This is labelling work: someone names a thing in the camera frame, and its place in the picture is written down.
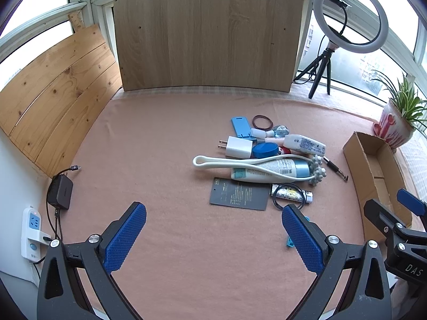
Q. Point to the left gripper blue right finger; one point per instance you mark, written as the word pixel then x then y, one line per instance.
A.
pixel 306 238

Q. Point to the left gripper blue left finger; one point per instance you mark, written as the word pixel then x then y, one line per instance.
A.
pixel 120 235

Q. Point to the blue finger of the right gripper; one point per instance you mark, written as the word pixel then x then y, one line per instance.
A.
pixel 416 206
pixel 379 221

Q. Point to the light blue clothes peg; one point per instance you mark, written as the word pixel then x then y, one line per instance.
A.
pixel 289 243

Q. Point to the cardboard box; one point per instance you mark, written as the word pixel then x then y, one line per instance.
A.
pixel 374 174

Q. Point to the patterned lighter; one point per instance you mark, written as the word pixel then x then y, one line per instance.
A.
pixel 293 194

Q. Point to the black pen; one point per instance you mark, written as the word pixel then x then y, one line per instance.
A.
pixel 335 169

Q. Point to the white roller massager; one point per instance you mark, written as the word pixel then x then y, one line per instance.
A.
pixel 317 170

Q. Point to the black power adapter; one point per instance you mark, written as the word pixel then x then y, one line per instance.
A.
pixel 60 192

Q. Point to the white blue sunscreen bottle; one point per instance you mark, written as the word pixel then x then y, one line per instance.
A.
pixel 274 171

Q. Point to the white power strip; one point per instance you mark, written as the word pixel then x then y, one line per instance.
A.
pixel 32 237

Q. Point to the spider plant in pot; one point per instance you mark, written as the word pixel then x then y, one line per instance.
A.
pixel 404 113

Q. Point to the black card package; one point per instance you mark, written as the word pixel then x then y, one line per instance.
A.
pixel 231 193

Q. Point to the small red figurine toy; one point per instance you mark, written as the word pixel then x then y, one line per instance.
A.
pixel 284 150

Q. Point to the blue round lid tin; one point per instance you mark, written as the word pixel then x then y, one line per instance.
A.
pixel 265 150

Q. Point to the clear correction tape dispenser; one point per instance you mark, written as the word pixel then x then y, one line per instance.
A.
pixel 280 131

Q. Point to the pink white tube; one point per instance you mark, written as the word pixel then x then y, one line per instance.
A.
pixel 261 134

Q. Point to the blue phone stand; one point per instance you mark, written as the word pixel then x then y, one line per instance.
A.
pixel 242 127

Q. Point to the pine wood side board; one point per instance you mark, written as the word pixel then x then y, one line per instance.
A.
pixel 50 106

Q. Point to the black tripod stand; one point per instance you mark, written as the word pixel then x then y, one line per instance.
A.
pixel 317 67

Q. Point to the light wood headboard panel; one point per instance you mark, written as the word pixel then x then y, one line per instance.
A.
pixel 226 43

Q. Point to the white usb wall charger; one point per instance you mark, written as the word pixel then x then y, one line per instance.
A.
pixel 236 147

